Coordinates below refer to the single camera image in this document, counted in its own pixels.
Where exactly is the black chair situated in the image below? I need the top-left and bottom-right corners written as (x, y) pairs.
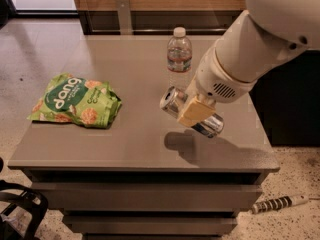
top-left (0, 157), bottom-right (49, 240)

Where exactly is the white power strip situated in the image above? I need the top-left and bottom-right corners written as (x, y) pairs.
top-left (251, 194), bottom-right (309, 214)

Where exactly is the silver blue Red Bull can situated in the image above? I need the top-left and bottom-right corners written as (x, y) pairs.
top-left (160, 86), bottom-right (224, 138)

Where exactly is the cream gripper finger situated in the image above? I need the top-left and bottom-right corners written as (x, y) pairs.
top-left (177, 96), bottom-right (215, 127)

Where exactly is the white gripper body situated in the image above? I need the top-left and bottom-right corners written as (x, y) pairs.
top-left (186, 44), bottom-right (256, 104)

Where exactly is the clear plastic water bottle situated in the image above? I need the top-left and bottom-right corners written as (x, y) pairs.
top-left (167, 27), bottom-right (192, 90)

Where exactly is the green Dang chips bag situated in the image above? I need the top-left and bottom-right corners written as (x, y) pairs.
top-left (28, 73), bottom-right (122, 129)

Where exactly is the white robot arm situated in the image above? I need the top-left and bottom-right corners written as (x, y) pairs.
top-left (178, 0), bottom-right (320, 127)

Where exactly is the left metal bracket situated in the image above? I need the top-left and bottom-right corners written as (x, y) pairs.
top-left (116, 0), bottom-right (133, 35)

